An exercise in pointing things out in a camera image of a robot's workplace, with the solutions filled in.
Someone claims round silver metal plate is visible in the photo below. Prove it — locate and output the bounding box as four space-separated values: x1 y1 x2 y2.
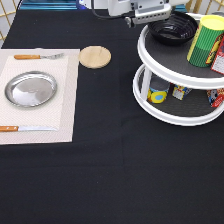
4 71 57 108

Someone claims red box lower tier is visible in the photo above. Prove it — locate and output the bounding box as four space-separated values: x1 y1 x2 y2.
207 88 224 107

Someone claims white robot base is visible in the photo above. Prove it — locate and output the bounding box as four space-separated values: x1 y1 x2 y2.
79 0 108 9

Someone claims round wooden coaster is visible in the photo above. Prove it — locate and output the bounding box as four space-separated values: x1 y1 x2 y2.
79 46 111 69

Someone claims blue yellow can lower tier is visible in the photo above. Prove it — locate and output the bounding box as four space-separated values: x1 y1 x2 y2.
147 76 170 104

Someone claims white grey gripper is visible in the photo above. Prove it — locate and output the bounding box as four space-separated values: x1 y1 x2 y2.
108 0 189 28

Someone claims white two-tier lazy Susan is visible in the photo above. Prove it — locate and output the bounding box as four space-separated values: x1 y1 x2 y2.
132 12 224 127

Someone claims wooden handled fork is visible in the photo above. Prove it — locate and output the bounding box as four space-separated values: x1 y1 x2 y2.
14 53 64 60

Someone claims black ribbed bowl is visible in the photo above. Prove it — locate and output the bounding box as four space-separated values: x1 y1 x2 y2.
148 11 198 46

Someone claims wooden handled knife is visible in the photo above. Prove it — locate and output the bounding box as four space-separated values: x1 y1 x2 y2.
0 126 57 132

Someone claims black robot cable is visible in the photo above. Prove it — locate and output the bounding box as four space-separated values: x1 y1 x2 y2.
89 0 131 20

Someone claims green yellow cylindrical can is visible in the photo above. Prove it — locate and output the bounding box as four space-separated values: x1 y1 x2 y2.
187 15 224 67

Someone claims beige woven placemat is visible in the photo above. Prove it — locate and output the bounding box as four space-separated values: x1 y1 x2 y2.
0 49 79 145

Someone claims red raisins box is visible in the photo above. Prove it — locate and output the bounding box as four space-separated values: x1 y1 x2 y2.
211 38 224 75

